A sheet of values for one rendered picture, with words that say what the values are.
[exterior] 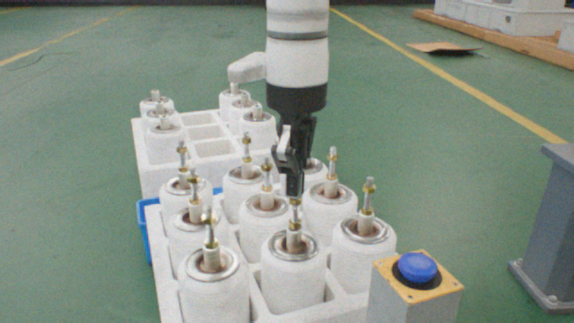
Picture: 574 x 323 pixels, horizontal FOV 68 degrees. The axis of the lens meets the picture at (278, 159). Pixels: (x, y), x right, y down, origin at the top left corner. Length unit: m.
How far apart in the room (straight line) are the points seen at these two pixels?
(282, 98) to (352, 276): 0.31
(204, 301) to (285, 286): 0.11
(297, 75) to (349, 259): 0.30
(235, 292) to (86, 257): 0.58
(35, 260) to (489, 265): 1.04
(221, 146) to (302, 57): 0.74
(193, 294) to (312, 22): 0.36
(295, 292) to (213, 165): 0.52
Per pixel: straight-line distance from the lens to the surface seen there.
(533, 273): 1.05
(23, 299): 1.05
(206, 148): 1.18
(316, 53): 0.49
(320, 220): 0.74
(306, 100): 0.49
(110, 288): 1.00
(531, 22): 4.02
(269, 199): 0.70
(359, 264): 0.65
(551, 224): 0.98
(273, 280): 0.62
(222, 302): 0.59
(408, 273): 0.48
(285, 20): 0.48
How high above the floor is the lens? 0.62
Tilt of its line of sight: 25 degrees down
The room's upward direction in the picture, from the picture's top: straight up
